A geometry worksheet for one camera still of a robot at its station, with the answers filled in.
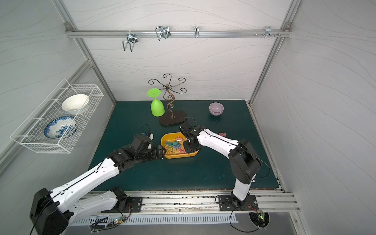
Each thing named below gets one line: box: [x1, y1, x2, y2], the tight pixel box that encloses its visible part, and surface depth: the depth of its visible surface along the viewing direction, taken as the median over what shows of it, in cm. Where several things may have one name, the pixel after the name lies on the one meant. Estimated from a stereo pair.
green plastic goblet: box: [147, 88, 165, 118], surface depth 87 cm
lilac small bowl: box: [208, 101, 225, 117], surface depth 113 cm
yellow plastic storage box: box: [161, 132, 200, 160], surface depth 95 cm
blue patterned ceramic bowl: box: [44, 116, 78, 140], surface depth 65 cm
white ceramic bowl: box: [61, 94, 90, 115], surface depth 73 cm
